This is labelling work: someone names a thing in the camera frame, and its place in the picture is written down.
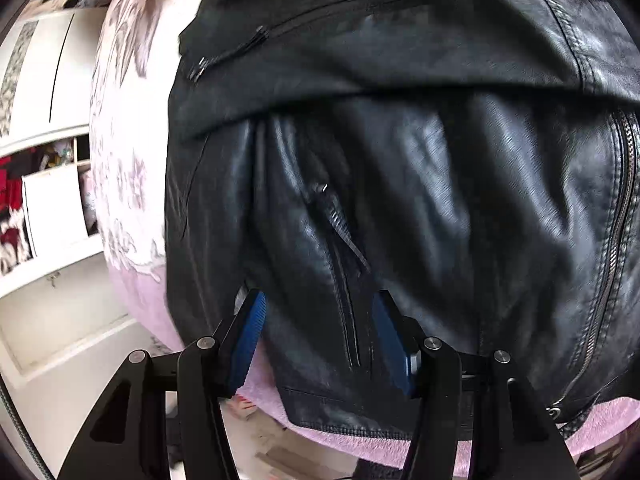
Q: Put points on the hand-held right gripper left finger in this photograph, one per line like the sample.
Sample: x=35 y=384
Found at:
x=247 y=342

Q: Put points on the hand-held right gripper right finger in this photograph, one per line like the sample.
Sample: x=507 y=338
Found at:
x=392 y=347

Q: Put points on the black leather jacket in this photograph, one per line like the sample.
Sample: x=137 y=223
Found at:
x=425 y=185

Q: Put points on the white wardrobe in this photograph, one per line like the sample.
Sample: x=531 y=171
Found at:
x=60 y=310

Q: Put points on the bed with floral blanket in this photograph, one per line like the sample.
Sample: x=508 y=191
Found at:
x=125 y=160

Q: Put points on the white wardrobe sliding door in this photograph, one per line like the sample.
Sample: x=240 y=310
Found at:
x=70 y=70

